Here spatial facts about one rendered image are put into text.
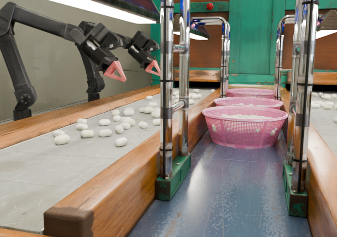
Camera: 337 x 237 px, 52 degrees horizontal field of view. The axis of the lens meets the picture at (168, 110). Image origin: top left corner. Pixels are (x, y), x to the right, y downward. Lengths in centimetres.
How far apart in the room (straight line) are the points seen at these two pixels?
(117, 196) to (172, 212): 16
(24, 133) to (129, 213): 45
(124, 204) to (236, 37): 173
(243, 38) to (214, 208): 161
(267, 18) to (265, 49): 18
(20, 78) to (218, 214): 93
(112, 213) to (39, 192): 13
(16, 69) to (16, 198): 84
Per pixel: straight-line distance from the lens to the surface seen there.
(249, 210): 65
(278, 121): 106
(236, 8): 216
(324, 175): 59
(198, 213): 62
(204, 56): 217
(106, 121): 102
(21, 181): 62
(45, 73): 347
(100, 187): 49
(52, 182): 60
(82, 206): 44
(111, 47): 130
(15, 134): 89
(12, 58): 135
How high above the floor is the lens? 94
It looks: 9 degrees down
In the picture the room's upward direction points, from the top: straight up
